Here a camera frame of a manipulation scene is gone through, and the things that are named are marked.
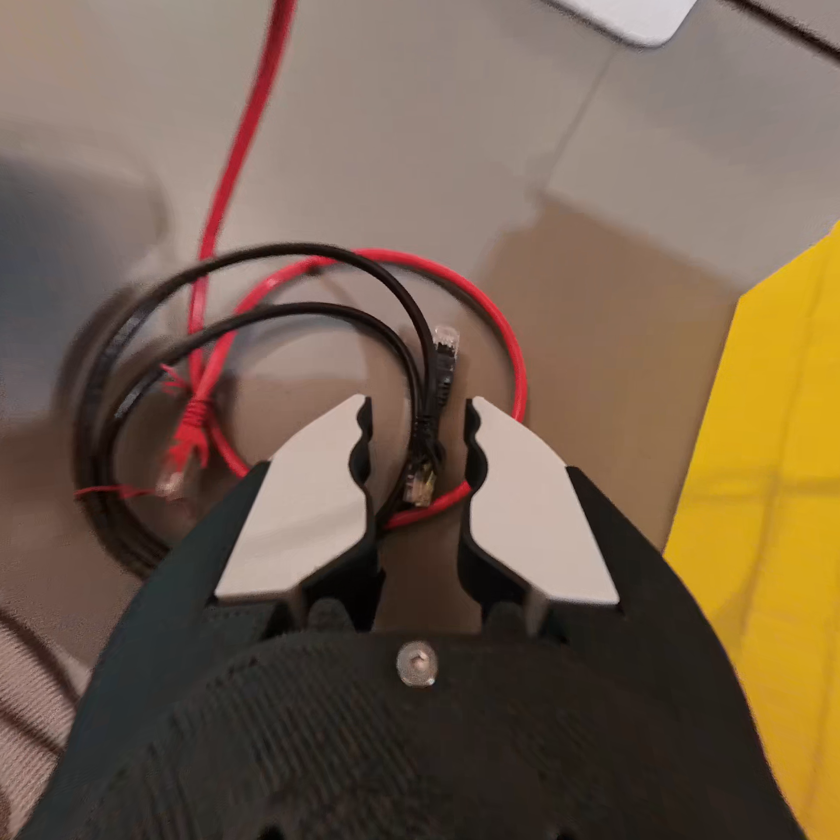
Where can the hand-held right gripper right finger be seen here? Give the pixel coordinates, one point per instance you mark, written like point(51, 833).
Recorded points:
point(544, 531)

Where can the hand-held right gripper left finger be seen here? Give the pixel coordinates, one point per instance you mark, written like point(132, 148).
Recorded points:
point(295, 525)

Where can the yellow plastic bin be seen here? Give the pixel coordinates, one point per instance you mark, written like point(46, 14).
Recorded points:
point(774, 525)

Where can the grey desk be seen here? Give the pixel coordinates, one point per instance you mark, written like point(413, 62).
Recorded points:
point(394, 131)

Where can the red twist tie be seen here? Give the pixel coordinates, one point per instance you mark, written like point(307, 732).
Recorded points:
point(105, 491)

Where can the person's striped shirt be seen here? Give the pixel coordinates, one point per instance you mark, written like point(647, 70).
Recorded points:
point(26, 754)

